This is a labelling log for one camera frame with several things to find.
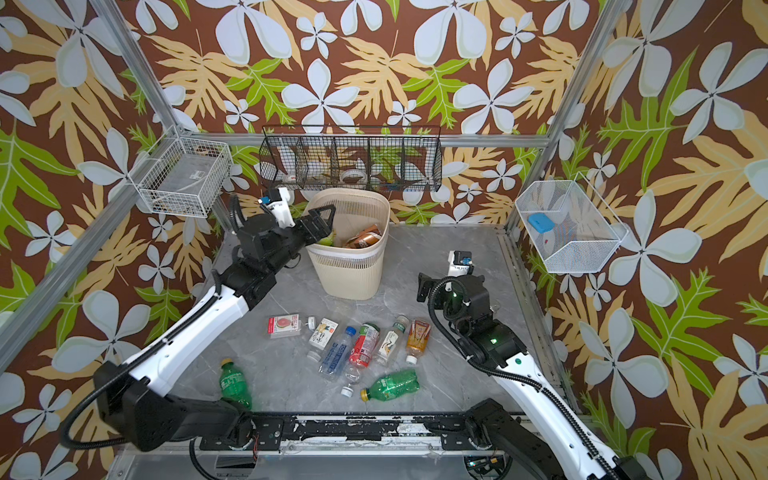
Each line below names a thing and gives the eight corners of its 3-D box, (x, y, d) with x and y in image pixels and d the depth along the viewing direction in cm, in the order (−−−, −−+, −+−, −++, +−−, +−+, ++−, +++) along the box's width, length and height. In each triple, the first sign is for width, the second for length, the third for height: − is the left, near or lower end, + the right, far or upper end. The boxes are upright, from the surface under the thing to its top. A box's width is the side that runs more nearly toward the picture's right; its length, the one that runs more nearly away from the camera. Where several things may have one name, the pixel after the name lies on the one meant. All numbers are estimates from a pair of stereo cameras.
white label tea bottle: (305, 358, 88) (302, 352, 84) (324, 322, 95) (322, 316, 92) (321, 364, 87) (319, 358, 83) (339, 327, 94) (338, 321, 90)
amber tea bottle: (400, 361, 88) (401, 354, 83) (411, 324, 95) (412, 317, 91) (421, 368, 86) (423, 361, 82) (430, 330, 94) (432, 322, 89)
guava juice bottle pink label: (270, 339, 92) (266, 333, 88) (272, 322, 95) (268, 317, 92) (301, 335, 92) (298, 329, 89) (302, 319, 96) (299, 313, 93)
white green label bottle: (372, 364, 87) (371, 357, 83) (397, 320, 96) (398, 311, 91) (386, 372, 86) (387, 365, 81) (410, 327, 95) (412, 318, 90)
